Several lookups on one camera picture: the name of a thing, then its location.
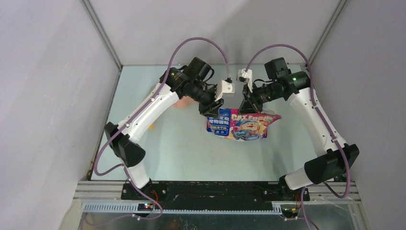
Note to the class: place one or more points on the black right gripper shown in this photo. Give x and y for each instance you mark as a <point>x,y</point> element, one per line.
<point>250,104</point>

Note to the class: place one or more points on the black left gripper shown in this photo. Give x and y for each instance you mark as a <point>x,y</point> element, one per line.
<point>211,109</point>

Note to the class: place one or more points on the pink double pet feeder base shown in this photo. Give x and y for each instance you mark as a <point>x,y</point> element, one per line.
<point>184,102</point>

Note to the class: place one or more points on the colourful cat food bag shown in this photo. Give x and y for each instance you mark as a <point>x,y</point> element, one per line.
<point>247,127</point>

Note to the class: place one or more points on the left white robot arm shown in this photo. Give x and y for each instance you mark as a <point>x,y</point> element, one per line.
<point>174,84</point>

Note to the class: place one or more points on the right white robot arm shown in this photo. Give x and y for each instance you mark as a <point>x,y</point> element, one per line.
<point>334,155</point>

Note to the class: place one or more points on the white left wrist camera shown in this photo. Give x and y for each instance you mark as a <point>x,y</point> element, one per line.
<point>224,87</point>

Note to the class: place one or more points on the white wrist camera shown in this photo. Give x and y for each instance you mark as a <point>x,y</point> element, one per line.
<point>245,76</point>
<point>224,87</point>

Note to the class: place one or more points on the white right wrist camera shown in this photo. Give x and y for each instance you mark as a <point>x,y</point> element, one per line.
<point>245,76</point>

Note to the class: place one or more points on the aluminium corner post right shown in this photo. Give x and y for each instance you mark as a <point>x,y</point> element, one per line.
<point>327,29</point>

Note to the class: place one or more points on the aluminium corner post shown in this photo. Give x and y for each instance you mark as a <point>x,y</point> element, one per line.
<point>327,29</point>
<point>95,20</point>

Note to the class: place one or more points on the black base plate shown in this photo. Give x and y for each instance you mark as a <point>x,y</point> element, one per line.
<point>221,194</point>

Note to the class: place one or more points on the aluminium corner post left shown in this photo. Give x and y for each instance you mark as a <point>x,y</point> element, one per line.
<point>95,20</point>

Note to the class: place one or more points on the grey slotted cable duct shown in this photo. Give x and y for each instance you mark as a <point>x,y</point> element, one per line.
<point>111,207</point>

